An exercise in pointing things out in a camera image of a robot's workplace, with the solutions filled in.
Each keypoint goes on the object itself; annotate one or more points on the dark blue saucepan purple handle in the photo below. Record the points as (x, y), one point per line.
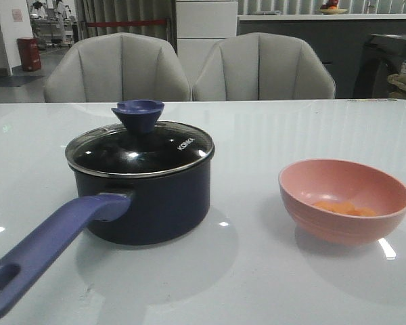
(138, 211)

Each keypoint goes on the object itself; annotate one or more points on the glass lid blue knob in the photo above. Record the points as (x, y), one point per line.
(140, 145)

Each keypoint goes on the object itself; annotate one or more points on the pink bowl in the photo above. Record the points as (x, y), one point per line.
(307, 181)

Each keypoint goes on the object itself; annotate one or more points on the orange ham slices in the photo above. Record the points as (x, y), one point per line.
(344, 208)

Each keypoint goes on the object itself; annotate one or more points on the right grey upholstered chair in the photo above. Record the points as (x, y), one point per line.
(262, 66)

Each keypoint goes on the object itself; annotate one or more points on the grey upholstered chair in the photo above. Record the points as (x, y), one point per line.
(117, 67)
(262, 66)

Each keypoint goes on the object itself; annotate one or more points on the left grey upholstered chair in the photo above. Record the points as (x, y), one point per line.
(117, 67)

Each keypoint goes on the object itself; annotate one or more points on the white cabinet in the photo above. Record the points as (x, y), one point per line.
(199, 25)

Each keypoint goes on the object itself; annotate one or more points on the red barrier belt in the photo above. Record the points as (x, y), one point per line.
(158, 22)

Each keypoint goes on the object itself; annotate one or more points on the dark grey counter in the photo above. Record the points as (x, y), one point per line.
(337, 39)

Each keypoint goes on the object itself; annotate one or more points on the fruit plate on counter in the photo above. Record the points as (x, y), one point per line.
(331, 7)

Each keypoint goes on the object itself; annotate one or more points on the dark appliance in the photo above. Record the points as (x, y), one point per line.
(382, 56)

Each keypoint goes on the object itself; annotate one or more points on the red bin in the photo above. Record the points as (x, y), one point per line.
(29, 54)

